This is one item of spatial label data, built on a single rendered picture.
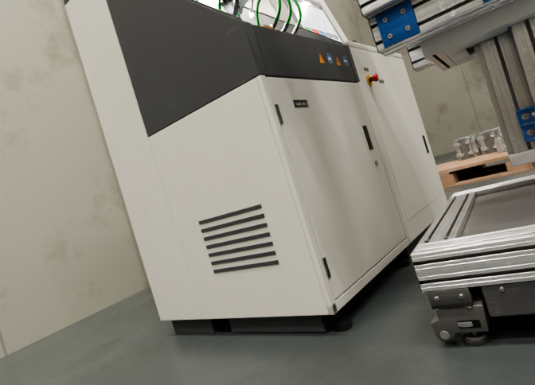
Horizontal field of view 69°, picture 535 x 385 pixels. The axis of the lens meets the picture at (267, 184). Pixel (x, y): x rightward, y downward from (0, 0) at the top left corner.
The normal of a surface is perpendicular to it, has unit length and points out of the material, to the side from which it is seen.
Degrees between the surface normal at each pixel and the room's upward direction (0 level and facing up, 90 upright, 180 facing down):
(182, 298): 90
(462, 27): 90
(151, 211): 90
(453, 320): 90
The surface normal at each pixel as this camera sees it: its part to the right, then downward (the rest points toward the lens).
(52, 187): 0.80, -0.25
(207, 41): -0.60, 0.18
